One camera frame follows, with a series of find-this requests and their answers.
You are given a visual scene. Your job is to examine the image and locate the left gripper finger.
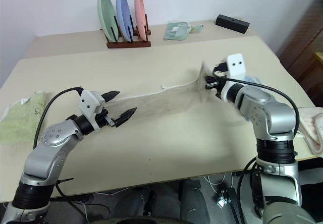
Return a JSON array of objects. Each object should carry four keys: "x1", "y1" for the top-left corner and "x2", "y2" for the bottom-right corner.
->
[
  {"x1": 114, "y1": 107, "x2": 138, "y2": 129},
  {"x1": 101, "y1": 90, "x2": 122, "y2": 103}
]

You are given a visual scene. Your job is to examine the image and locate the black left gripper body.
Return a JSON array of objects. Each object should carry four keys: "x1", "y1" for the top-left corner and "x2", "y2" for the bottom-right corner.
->
[{"x1": 94, "y1": 108, "x2": 118, "y2": 130}]

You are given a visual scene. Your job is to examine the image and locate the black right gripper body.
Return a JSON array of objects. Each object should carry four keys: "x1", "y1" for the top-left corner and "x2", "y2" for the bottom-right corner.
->
[{"x1": 204, "y1": 73, "x2": 228, "y2": 98}]

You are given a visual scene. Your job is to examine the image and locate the beige towel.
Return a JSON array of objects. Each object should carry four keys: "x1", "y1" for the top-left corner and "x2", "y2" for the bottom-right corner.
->
[{"x1": 103, "y1": 61, "x2": 244, "y2": 121}]

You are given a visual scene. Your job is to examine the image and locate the light green towel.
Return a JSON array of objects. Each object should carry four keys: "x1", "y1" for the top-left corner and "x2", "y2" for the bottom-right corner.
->
[{"x1": 0, "y1": 90, "x2": 53, "y2": 144}]

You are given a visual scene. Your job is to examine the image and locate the pink fluffy towel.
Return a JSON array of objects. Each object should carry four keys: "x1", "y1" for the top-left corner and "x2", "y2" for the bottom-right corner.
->
[{"x1": 293, "y1": 105, "x2": 323, "y2": 157}]

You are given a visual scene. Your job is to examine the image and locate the light blue cloth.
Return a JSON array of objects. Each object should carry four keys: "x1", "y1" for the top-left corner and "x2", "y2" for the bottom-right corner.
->
[{"x1": 243, "y1": 75, "x2": 265, "y2": 86}]

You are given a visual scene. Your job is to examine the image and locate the black rectangular box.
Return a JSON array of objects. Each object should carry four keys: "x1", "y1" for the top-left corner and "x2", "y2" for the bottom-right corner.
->
[{"x1": 214, "y1": 14, "x2": 251, "y2": 35}]

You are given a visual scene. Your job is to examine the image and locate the brown wooden plate rack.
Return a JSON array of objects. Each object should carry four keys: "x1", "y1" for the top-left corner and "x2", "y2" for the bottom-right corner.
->
[{"x1": 100, "y1": 14, "x2": 152, "y2": 49}]

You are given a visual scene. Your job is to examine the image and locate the green packaged cloth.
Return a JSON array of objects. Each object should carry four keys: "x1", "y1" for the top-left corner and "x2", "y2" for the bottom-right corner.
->
[{"x1": 163, "y1": 21, "x2": 192, "y2": 41}]

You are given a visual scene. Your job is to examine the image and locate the green plate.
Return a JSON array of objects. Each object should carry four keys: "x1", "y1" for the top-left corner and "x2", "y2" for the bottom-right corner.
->
[{"x1": 97, "y1": 0, "x2": 119, "y2": 42}]

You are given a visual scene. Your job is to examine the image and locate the blue plate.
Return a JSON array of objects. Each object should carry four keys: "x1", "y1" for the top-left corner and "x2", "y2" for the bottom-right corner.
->
[{"x1": 115, "y1": 0, "x2": 134, "y2": 43}]

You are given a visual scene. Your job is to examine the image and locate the dark wooden cabinet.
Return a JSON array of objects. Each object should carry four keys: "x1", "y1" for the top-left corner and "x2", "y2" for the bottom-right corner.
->
[{"x1": 277, "y1": 0, "x2": 323, "y2": 106}]

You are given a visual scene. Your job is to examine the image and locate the pink plate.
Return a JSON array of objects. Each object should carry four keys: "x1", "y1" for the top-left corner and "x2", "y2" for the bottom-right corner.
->
[{"x1": 134, "y1": 0, "x2": 147, "y2": 41}]

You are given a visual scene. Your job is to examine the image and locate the dark grey rounded shape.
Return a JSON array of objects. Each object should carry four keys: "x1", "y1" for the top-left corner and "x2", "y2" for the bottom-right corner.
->
[{"x1": 179, "y1": 179, "x2": 210, "y2": 224}]

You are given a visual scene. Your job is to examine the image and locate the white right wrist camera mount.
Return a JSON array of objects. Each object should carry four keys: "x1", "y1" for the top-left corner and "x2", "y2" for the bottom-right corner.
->
[{"x1": 226, "y1": 53, "x2": 247, "y2": 82}]

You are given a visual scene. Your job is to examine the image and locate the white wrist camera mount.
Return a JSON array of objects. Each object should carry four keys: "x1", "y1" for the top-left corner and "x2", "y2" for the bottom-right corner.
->
[
  {"x1": 226, "y1": 53, "x2": 247, "y2": 82},
  {"x1": 77, "y1": 89, "x2": 105, "y2": 131}
]

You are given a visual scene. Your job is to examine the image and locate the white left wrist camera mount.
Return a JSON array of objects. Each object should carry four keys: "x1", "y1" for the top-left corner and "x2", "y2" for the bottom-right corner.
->
[{"x1": 77, "y1": 89, "x2": 105, "y2": 131}]

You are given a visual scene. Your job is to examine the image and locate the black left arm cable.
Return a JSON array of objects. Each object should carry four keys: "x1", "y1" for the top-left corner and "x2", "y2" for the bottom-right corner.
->
[{"x1": 33, "y1": 87, "x2": 89, "y2": 224}]

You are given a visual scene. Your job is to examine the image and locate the white thin cable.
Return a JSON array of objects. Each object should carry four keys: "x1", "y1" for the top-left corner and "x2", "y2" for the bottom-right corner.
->
[{"x1": 205, "y1": 173, "x2": 228, "y2": 193}]

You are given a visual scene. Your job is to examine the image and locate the black metal bracket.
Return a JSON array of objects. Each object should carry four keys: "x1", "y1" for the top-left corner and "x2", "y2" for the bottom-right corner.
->
[{"x1": 213, "y1": 187, "x2": 246, "y2": 224}]

